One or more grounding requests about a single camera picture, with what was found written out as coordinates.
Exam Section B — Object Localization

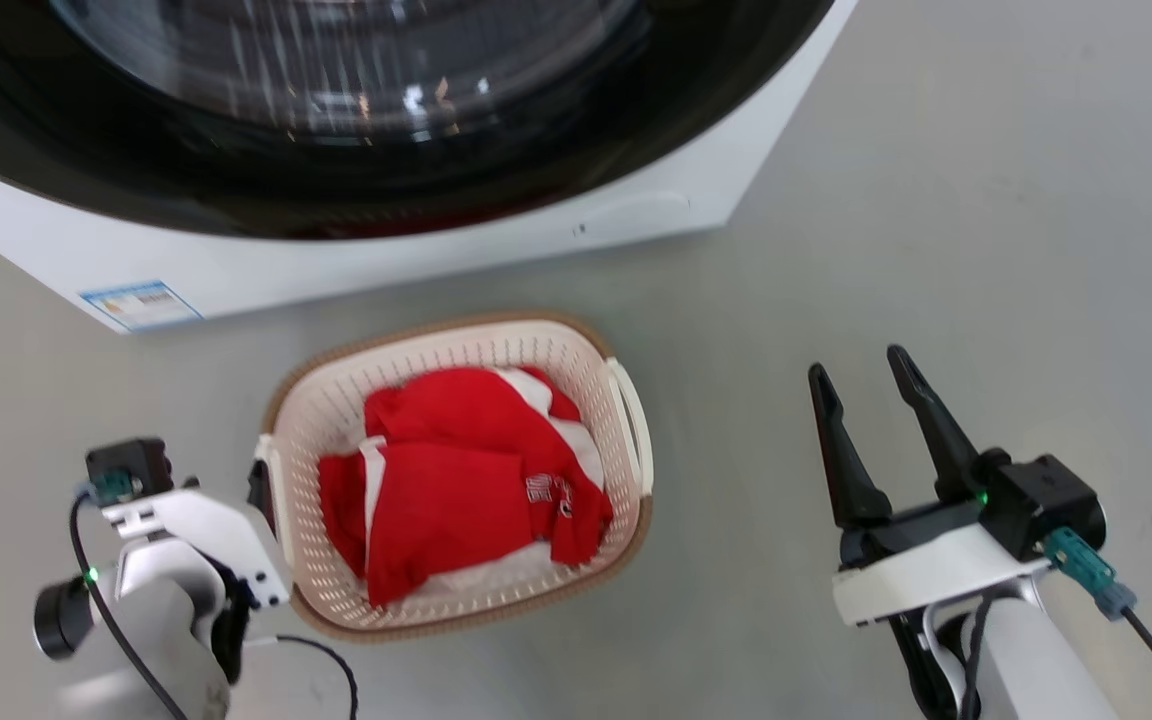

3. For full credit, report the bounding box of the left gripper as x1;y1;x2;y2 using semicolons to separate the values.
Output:
101;460;294;611

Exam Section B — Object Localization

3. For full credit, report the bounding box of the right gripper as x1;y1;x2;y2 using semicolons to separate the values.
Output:
808;345;1052;629

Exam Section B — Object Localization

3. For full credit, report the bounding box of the cream perforated laundry basket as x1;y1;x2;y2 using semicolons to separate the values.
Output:
254;312;655;641

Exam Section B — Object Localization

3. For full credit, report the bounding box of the red garment with white stripes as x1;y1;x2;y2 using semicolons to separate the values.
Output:
318;366;614;608

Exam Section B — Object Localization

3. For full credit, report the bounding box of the blue energy label sticker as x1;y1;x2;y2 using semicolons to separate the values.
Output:
79;281;205;332

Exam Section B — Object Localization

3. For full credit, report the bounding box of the white front-load washing machine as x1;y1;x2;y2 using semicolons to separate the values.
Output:
0;0;859;334

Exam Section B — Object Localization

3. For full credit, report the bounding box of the black round washer door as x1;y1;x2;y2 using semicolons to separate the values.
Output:
0;0;837;241

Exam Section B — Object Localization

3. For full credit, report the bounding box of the round white filter cover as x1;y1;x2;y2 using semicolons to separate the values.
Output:
571;190;692;241

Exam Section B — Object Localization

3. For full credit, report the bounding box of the steel washer drum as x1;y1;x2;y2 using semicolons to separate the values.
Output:
46;0;642;136

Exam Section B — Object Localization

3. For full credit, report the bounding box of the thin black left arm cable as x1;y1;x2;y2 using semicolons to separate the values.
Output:
271;635;359;720

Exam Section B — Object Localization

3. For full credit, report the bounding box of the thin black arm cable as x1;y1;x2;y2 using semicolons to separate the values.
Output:
954;590;997;720
271;635;359;720

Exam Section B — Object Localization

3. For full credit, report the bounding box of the black left camera cable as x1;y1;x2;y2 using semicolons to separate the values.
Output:
69;485;192;720

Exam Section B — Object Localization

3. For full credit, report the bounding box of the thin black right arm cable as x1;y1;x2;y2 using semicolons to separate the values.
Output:
954;590;997;720

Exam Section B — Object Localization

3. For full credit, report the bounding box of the black cable with teal connector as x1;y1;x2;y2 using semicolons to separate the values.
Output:
1044;527;1152;713

